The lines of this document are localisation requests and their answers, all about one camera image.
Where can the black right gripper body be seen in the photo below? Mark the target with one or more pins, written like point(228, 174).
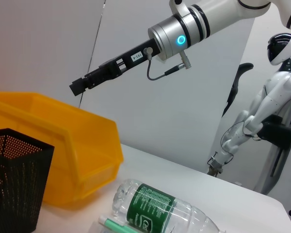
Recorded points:
point(138, 57)

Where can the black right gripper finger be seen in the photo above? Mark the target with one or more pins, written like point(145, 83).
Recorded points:
point(97, 78)
point(101, 68)

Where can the clear water bottle green label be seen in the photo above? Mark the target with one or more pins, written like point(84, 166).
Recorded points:
point(148, 206)

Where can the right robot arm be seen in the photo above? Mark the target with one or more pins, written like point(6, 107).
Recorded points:
point(220, 14)

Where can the black mesh pen holder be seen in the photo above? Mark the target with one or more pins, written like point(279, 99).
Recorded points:
point(19, 184)

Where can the mint green pen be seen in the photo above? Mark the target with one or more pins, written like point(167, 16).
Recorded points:
point(114, 224)

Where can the yellow plastic storage bin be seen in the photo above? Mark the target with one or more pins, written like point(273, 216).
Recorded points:
point(87, 136)

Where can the white humanoid robot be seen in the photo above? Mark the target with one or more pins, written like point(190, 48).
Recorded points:
point(279, 92)

